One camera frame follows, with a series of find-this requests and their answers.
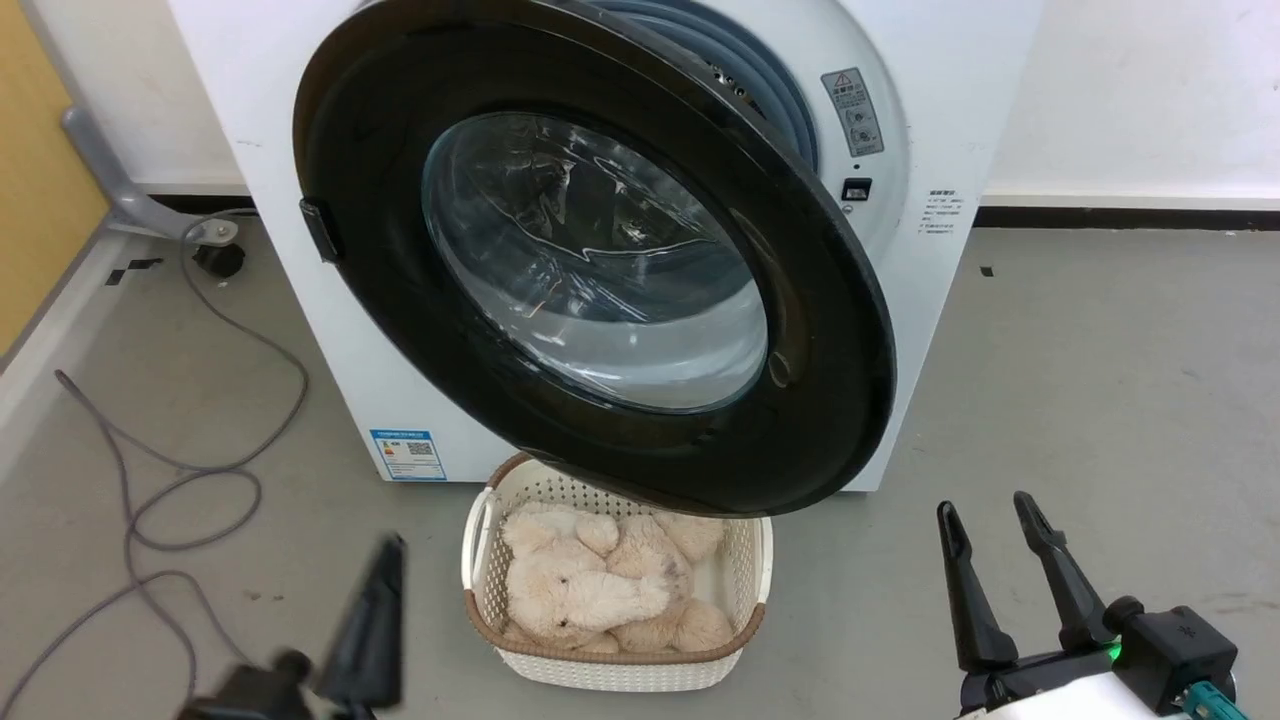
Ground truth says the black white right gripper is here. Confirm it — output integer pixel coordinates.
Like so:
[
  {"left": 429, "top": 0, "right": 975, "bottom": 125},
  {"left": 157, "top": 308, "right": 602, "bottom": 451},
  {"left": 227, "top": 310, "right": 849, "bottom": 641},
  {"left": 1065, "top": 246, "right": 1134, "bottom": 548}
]
[{"left": 936, "top": 489, "right": 1241, "bottom": 720}]

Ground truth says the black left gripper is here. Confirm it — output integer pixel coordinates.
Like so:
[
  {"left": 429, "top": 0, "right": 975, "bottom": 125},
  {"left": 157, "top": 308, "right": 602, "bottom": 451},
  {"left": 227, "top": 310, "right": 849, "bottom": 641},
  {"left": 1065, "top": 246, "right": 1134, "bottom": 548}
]
[{"left": 178, "top": 534, "right": 407, "bottom": 720}]

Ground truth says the white front-load washing machine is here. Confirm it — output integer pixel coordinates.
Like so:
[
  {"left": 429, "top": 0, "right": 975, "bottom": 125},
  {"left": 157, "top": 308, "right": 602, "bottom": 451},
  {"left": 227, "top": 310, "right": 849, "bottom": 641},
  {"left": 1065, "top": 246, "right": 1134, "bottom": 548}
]
[{"left": 165, "top": 0, "right": 1046, "bottom": 494}]

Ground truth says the black round washer door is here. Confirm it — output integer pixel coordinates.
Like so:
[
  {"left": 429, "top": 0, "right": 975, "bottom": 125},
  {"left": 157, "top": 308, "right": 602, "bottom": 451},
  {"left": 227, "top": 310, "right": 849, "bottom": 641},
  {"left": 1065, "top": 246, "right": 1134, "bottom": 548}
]
[{"left": 292, "top": 0, "right": 898, "bottom": 518}]

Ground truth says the blue energy label sticker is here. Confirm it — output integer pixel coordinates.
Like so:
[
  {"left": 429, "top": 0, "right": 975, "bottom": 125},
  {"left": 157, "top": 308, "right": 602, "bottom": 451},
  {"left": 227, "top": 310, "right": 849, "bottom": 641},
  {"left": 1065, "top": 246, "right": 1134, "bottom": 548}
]
[{"left": 369, "top": 429, "right": 448, "bottom": 483}]

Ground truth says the beige plush teddy bear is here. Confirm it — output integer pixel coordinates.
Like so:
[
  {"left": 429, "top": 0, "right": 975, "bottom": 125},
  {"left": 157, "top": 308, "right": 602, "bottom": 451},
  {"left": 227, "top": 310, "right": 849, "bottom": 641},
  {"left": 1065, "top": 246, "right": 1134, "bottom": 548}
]
[{"left": 499, "top": 503, "right": 737, "bottom": 657}]

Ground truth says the white perforated laundry basket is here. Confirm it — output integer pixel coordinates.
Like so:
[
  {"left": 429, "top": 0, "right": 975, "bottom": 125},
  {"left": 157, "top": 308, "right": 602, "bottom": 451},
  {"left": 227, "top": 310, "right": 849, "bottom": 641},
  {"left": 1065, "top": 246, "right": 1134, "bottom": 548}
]
[{"left": 461, "top": 452, "right": 775, "bottom": 694}]

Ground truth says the small printed text label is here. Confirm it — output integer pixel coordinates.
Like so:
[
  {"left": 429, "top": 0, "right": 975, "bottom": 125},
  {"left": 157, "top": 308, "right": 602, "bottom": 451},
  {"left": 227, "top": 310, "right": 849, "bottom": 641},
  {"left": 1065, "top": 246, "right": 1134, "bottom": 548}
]
[{"left": 919, "top": 187, "right": 967, "bottom": 239}]

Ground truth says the black caster wheel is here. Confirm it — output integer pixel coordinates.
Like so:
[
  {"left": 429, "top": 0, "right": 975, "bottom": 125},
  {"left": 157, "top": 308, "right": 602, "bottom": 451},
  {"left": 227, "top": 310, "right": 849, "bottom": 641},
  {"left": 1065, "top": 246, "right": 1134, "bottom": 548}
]
[{"left": 192, "top": 243, "right": 247, "bottom": 281}]

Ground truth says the grey warning sticker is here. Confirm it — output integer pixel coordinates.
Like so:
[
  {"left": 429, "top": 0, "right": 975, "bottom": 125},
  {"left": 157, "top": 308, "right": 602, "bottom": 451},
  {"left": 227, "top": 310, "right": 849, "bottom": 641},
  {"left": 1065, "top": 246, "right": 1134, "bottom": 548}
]
[{"left": 821, "top": 67, "right": 886, "bottom": 159}]

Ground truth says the yellow wooden panel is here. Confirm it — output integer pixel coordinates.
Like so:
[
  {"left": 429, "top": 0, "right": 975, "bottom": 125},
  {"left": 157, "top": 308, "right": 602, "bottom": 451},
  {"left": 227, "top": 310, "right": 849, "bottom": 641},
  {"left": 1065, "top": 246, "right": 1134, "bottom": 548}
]
[{"left": 0, "top": 0, "right": 111, "bottom": 363}]

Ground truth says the grey rubber drum gasket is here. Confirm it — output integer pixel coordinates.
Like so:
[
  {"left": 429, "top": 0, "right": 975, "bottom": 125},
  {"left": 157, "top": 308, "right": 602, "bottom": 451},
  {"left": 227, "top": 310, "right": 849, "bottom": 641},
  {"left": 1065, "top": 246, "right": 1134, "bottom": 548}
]
[{"left": 590, "top": 0, "right": 821, "bottom": 173}]

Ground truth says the teal cable connector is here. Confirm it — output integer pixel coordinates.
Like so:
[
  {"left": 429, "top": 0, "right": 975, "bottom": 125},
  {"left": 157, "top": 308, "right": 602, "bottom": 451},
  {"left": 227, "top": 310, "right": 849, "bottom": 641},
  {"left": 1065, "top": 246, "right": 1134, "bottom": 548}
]
[{"left": 1172, "top": 680, "right": 1251, "bottom": 720}]

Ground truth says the grey power cable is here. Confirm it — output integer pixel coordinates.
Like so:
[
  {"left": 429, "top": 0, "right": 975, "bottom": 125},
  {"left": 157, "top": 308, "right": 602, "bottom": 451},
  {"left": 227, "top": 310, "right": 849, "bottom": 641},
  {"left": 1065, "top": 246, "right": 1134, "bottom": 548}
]
[{"left": 0, "top": 213, "right": 311, "bottom": 720}]

